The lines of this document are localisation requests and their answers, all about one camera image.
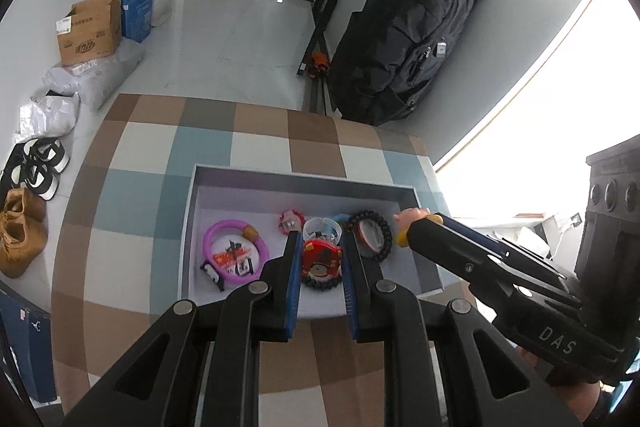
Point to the small red flower charm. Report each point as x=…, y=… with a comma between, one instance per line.
x=290, y=222

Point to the brown cardboard box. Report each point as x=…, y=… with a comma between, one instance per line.
x=92, y=37

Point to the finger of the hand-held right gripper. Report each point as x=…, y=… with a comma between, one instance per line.
x=500, y=247
x=465, y=259

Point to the crinkled silver bag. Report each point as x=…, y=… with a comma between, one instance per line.
x=47, y=117

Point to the grey plastic parcel bag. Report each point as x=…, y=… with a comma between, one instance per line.
x=100, y=74

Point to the dark blue box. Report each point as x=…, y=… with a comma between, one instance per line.
x=30, y=347

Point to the black backpack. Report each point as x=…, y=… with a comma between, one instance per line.
x=405, y=42

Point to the small doll figure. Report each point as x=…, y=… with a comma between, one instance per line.
x=412, y=217

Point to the person's right hand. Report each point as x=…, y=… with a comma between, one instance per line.
x=575, y=399

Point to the brown shoe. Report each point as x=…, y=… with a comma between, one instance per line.
x=22, y=204
x=20, y=247

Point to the black white charm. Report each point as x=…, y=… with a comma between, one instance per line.
x=212, y=274

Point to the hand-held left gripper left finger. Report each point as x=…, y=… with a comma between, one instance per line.
x=295, y=292

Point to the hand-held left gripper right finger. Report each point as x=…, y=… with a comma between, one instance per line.
x=351, y=297

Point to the checkered tablecloth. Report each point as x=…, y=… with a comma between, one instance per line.
x=140, y=207

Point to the blue cardboard box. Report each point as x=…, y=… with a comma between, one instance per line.
x=137, y=12

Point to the clear round container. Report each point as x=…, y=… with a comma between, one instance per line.
x=320, y=229

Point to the orange object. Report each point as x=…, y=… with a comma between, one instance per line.
x=318, y=64

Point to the black white sandal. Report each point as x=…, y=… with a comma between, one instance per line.
x=35, y=182
x=50, y=154

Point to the red round charm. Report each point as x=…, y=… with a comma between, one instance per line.
x=322, y=257

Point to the grey tray box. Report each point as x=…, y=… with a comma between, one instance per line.
x=240, y=192

